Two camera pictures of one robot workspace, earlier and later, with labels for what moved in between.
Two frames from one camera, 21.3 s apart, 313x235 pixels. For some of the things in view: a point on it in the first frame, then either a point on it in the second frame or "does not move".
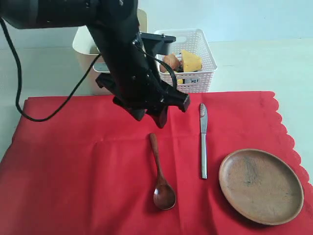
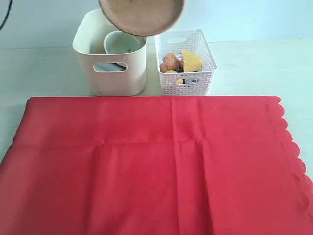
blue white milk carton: (190, 81) does not move
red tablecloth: (89, 171) does not move
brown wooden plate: (261, 186) → (143, 17)
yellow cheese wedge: (191, 62) does not move
